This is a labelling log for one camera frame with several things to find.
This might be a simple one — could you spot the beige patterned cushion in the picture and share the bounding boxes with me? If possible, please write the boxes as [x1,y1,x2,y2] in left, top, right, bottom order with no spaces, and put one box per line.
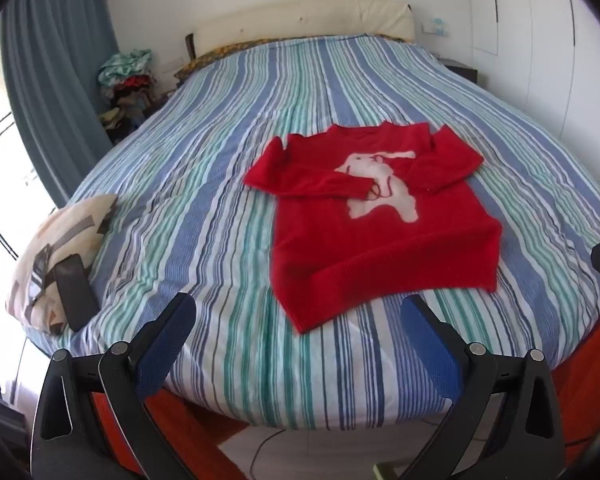
[6,194,118,335]

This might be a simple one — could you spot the black phone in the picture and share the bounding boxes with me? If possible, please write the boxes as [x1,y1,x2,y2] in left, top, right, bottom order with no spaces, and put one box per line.
[54,254,101,332]

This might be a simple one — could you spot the wall socket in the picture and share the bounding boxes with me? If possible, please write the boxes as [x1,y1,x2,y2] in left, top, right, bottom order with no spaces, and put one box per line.
[421,17,451,38]

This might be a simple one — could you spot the striped bed sheet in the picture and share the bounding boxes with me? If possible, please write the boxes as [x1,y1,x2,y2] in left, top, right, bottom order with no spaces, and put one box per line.
[22,34,600,432]

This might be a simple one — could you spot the window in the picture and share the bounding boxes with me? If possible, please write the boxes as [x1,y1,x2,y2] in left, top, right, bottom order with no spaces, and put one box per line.
[0,35,56,286]

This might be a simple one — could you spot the white wardrobe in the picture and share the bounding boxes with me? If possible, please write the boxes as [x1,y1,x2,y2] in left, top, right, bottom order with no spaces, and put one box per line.
[462,0,600,196]

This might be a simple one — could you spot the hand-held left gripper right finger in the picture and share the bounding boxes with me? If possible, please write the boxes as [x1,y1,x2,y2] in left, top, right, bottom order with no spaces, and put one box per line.
[400,294,566,480]

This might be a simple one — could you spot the cream padded headboard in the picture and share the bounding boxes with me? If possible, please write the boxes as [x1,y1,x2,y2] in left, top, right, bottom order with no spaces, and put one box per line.
[180,0,416,61]

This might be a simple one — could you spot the thin floor cable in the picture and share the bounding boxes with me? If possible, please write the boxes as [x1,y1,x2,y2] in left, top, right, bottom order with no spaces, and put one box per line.
[250,427,293,480]

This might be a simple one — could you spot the yellow patterned pillow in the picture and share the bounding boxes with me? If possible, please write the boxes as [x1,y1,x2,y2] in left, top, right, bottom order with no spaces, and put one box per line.
[174,35,301,81]

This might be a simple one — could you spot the red sweater with white animal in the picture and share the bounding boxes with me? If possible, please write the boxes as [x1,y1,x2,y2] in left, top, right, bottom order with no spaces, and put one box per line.
[243,121,503,335]

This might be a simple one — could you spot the pile of clothes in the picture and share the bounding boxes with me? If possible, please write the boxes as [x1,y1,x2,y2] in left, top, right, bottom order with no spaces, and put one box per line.
[97,48,156,143]

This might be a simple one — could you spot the blue-grey curtain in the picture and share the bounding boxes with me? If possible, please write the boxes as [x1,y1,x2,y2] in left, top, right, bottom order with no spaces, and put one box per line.
[0,0,122,211]

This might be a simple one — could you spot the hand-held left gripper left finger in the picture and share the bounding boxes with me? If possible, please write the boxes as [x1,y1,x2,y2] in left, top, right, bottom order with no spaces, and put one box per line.
[30,291,197,480]

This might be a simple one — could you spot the dark nightstand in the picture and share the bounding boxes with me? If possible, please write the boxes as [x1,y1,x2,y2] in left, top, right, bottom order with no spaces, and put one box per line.
[437,57,479,85]

